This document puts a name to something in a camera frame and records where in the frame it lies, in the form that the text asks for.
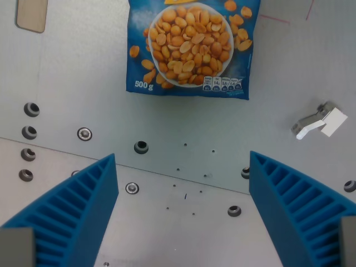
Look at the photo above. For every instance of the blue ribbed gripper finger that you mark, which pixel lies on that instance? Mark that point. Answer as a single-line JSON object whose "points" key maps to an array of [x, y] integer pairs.
{"points": [[69, 211], [294, 211]]}

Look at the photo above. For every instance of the silver bolt with washer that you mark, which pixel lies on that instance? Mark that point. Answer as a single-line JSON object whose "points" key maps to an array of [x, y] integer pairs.
{"points": [[74, 173], [84, 134], [132, 188]]}

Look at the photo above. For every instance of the grey threaded table insert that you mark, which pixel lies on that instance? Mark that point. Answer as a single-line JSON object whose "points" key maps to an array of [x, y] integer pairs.
{"points": [[141, 147], [234, 211], [350, 186], [245, 173], [25, 175]]}

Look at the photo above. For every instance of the white plastic clip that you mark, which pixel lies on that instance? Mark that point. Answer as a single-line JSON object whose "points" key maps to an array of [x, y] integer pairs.
{"points": [[317, 122]]}

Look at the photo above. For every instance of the blue peanut bag 500 g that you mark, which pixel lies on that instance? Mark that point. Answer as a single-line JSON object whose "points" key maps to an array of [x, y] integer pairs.
{"points": [[192, 47]]}

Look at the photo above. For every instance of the light wooden board piece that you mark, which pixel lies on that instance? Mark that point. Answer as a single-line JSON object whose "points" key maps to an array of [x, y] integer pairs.
{"points": [[31, 15]]}

